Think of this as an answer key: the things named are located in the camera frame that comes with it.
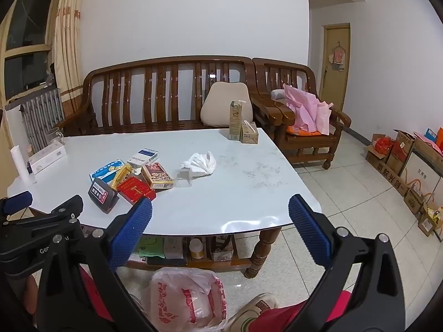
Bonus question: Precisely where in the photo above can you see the beige green shoe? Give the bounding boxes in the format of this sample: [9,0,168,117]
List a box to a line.
[226,292,279,332]

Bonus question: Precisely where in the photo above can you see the window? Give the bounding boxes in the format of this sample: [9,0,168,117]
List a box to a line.
[0,0,66,104]

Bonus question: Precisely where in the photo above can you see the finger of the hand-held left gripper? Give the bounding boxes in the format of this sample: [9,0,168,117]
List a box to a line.
[7,194,84,230]
[0,191,33,217]

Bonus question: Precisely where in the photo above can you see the small milk carton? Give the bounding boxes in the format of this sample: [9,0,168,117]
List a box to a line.
[240,120,259,144]

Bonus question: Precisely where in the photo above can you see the small clear plastic cup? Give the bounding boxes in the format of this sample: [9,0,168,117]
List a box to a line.
[176,168,192,187]

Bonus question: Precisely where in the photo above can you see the green packet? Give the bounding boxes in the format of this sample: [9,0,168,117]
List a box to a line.
[133,237,166,259]

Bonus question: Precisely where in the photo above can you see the beige cushion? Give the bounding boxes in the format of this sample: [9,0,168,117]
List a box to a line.
[201,82,255,127]

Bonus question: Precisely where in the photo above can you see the glass cup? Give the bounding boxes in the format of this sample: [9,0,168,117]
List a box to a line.
[47,128,65,146]

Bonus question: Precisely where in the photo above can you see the black box red label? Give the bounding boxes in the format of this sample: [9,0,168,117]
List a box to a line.
[87,179,120,214]

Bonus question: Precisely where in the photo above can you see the light blue packet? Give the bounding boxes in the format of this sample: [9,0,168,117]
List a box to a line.
[89,160,126,184]

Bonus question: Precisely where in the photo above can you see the white red printed plastic bag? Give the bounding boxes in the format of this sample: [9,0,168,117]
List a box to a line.
[150,267,227,332]

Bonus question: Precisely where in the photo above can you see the white bottle orange label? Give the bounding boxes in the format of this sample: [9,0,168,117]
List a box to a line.
[189,238,205,261]

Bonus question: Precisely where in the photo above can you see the yellow-green door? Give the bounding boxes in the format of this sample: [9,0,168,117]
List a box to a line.
[320,24,351,111]

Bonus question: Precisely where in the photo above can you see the wooden armchair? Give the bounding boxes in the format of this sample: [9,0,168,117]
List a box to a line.
[252,58,352,170]

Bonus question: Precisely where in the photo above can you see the dark red patterned box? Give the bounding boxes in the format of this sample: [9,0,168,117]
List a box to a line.
[141,162,174,190]

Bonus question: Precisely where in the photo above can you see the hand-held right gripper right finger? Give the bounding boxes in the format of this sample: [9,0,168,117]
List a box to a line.
[288,194,405,332]

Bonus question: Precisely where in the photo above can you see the person's left forearm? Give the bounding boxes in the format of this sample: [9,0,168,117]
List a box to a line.
[22,273,39,324]

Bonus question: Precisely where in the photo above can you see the pink plastic bag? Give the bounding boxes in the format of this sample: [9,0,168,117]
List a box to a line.
[282,84,333,135]

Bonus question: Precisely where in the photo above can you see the orange cushion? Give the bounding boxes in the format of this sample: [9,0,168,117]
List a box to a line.
[285,124,321,136]

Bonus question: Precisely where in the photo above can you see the person's left leg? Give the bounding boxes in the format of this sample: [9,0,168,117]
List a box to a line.
[79,266,115,322]

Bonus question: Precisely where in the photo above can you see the small white box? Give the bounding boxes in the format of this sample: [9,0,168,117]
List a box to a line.
[163,236,186,260]

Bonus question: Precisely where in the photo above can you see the wooden slatted sofa bench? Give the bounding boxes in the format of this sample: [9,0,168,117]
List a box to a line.
[55,56,257,137]

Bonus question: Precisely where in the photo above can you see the yellow snack wrapper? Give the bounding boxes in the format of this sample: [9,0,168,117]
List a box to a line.
[110,164,134,191]

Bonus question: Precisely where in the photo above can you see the beige curtain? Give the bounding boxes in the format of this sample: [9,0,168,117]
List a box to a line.
[52,0,84,115]

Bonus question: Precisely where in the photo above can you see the tall milk carton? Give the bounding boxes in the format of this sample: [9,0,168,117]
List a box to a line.
[229,100,247,141]

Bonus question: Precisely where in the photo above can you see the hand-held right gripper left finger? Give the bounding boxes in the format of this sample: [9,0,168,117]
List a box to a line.
[36,197,154,332]

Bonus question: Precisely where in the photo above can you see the cloth hanging on door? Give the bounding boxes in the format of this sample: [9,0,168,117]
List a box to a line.
[329,41,347,71]

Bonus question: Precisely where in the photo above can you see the long white box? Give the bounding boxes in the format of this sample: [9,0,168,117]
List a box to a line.
[28,144,67,175]

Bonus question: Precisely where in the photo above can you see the red gold cigarette box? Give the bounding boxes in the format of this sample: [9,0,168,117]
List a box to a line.
[117,176,156,203]

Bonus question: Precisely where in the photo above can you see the grey radiator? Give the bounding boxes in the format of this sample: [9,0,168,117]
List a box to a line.
[19,88,65,153]

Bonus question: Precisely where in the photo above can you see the clear plastic container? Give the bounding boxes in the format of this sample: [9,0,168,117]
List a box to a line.
[209,235,234,261]

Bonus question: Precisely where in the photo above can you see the white tube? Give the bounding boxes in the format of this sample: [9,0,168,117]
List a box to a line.
[10,145,37,185]

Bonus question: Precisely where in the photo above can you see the row of cardboard boxes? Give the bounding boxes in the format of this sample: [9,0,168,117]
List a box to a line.
[365,128,443,243]

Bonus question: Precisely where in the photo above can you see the white blue medicine box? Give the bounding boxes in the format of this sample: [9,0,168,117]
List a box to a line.
[127,149,159,169]

